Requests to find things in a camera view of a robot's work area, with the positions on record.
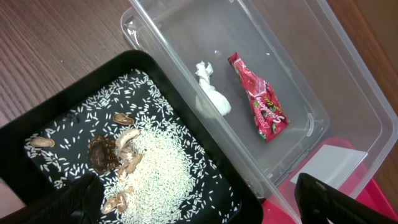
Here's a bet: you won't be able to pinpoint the red candy wrapper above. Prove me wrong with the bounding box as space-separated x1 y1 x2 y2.
228 52 290 142

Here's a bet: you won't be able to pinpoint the rice and food scraps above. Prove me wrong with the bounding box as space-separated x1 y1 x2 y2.
24 69 241 223

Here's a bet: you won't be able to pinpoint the clear plastic bin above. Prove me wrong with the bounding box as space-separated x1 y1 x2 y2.
121 0 397 223

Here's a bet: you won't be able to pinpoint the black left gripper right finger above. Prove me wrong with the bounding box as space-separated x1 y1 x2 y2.
294 173 397 224

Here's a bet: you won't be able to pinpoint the black tray bin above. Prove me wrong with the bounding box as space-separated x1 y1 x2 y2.
1 50 263 223

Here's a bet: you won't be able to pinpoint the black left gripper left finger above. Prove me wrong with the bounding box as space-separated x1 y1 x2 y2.
1 174 104 224

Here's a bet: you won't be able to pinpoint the white tissue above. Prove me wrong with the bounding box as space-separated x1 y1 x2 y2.
195 61 231 116

